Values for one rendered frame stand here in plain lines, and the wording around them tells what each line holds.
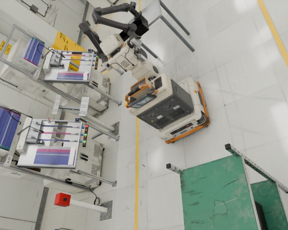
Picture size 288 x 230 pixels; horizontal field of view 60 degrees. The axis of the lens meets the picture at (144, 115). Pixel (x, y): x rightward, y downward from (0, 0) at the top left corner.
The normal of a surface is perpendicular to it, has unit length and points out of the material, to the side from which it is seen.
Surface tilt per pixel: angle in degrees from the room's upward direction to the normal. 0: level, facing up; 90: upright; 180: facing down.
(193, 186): 0
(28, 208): 90
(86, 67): 44
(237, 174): 0
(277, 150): 0
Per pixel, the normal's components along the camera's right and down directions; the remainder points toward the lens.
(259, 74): -0.66, -0.42
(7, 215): 0.75, -0.37
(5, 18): 0.00, 0.83
